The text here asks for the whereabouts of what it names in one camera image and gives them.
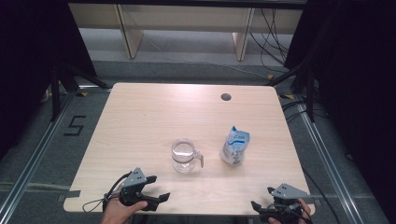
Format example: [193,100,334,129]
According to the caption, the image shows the light wooden shelf unit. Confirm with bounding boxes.
[68,3,304,62]

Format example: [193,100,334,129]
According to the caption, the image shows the aluminium floor rail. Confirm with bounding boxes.
[0,92,78,220]
[295,96,366,224]

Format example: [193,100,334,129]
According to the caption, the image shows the right hand-held gripper cable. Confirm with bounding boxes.
[274,203,313,224]

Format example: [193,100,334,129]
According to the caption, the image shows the black floor cables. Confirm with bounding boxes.
[280,98,329,123]

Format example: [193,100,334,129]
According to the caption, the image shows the long black floor cable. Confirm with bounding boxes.
[302,168,344,224]

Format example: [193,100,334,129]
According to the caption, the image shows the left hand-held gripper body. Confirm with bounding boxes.
[119,167,160,213]

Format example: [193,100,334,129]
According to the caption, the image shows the person's left hand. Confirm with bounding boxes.
[100,199,149,224]

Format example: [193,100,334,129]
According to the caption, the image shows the thin grey floor cable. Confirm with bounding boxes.
[172,58,269,79]

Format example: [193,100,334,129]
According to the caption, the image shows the black metal stand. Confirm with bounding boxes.
[265,63,316,123]
[49,62,110,122]

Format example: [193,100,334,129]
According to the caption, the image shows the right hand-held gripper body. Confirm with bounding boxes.
[259,182,313,224]

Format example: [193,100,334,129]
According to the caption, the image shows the grey tape piece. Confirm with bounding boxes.
[57,189,81,203]

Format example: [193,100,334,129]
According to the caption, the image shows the hand-held gripper cable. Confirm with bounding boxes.
[274,203,313,224]
[81,171,133,214]

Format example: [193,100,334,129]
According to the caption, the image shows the person's right hand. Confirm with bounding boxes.
[268,198,313,224]

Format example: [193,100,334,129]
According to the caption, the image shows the hanging black cable bundle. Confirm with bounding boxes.
[248,7,291,75]

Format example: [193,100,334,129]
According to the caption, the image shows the left hand-held gripper cable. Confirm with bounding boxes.
[81,171,133,214]

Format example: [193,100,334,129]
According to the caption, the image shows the white blue milk pouch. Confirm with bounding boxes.
[219,125,251,166]

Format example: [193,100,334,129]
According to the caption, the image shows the clear glass pitcher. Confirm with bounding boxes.
[170,137,205,175]

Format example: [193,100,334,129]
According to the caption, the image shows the grey floor strip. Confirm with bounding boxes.
[0,181,71,192]

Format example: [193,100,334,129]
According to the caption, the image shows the black curtain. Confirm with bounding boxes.
[0,0,98,158]
[284,0,396,224]

